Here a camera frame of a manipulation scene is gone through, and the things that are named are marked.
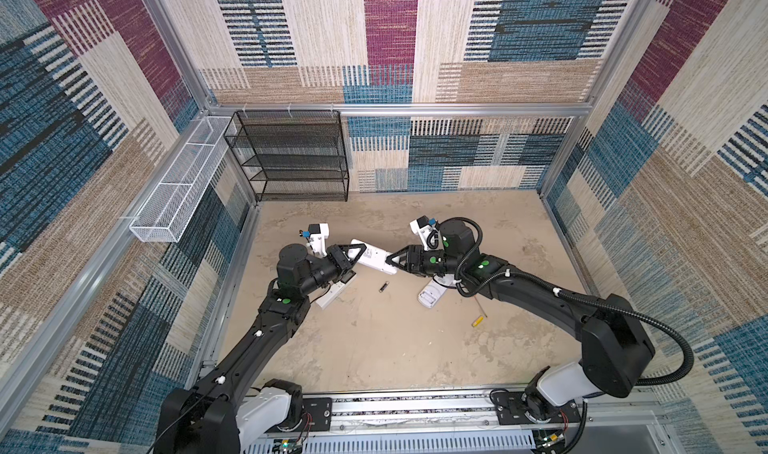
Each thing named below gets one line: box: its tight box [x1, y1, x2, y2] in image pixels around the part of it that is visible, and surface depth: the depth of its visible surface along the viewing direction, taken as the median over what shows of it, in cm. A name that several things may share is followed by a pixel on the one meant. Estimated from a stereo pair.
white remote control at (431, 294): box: [418, 278, 448, 309], surface depth 93 cm
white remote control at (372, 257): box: [349, 238, 398, 275], surface depth 77 cm
